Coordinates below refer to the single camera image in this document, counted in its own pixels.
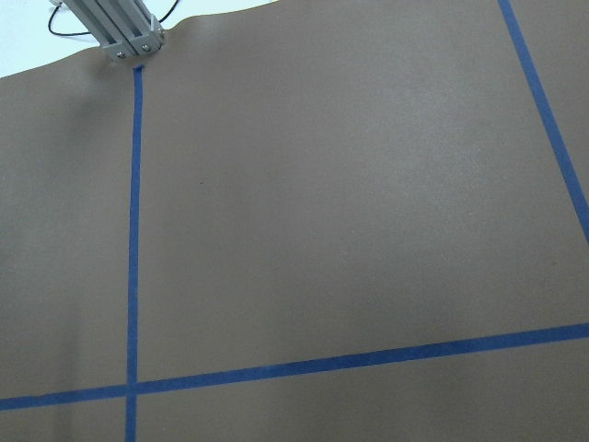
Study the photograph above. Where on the aluminium frame post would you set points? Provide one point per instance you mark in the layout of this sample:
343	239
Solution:
123	28

